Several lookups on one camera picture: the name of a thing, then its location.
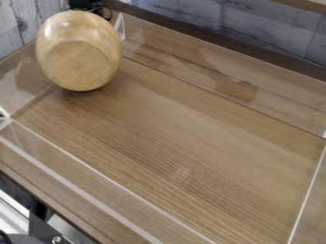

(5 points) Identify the wooden bowl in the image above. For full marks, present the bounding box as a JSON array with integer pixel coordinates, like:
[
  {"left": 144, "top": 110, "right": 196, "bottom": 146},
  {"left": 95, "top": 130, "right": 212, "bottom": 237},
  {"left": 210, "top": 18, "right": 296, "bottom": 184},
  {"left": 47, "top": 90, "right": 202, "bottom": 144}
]
[{"left": 36, "top": 10, "right": 123, "bottom": 92}]

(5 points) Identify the clear acrylic corner bracket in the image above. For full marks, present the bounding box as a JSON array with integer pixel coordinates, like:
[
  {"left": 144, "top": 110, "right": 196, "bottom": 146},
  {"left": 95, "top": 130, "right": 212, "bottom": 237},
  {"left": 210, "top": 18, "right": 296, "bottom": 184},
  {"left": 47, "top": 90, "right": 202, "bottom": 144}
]
[{"left": 115, "top": 13, "right": 125, "bottom": 42}]

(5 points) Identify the black metal table bracket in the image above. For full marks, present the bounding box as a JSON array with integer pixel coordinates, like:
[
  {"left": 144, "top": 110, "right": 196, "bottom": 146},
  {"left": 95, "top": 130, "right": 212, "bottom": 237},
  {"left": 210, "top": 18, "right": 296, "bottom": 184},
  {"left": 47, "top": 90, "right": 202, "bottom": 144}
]
[{"left": 28, "top": 213, "right": 69, "bottom": 244}]

